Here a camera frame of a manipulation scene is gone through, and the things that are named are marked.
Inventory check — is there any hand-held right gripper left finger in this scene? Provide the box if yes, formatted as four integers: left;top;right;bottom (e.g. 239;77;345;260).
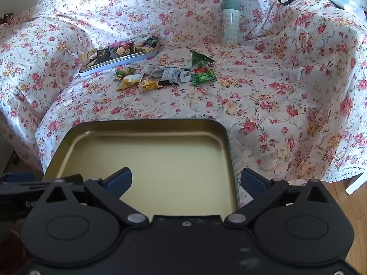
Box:
43;167;150;226

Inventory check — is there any green triangular snack packet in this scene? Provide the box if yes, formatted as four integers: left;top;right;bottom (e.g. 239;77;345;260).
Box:
187;50;215;70

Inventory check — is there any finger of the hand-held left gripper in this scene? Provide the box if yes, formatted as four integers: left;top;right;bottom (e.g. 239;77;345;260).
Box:
0;172;53;191

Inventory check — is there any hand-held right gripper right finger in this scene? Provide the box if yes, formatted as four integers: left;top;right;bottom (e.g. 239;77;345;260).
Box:
224;168;330;227

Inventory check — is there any brown snack packet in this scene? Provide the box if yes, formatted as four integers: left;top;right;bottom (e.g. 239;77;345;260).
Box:
81;50;100;67

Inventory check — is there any floral bed sheet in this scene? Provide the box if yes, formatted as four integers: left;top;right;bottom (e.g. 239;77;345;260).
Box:
0;0;367;184

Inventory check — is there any gold candy wrapper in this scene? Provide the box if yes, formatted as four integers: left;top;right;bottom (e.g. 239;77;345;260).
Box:
138;79;161;91

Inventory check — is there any green candy packet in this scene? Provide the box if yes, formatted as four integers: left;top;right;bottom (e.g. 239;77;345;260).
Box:
191;70;216;87

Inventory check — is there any pale green patterned bottle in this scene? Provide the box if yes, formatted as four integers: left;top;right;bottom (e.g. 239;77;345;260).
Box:
220;0;241;45

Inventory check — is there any small yellow green packet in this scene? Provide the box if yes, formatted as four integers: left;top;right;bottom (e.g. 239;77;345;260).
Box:
115;67;137;81

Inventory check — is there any white barcode snack packet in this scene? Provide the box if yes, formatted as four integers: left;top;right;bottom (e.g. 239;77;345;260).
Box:
160;66;184;85

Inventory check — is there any white furniture piece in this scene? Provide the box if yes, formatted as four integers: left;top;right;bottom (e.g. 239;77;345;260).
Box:
345;174;367;196

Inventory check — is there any yellow snack packet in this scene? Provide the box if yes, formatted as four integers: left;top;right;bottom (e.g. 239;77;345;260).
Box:
116;74;144;91

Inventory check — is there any black cracker packet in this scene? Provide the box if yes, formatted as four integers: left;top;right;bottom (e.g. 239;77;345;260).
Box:
97;42;136;64

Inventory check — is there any red white snack packet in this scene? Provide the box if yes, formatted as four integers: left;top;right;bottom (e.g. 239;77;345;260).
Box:
181;66;209;83

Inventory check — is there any purple green candy wrapper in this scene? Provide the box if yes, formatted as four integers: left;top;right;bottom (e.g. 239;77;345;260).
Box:
143;36;160;48

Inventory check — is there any blue tin lid tray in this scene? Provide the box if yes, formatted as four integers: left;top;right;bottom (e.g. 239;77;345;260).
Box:
79;34;160;77

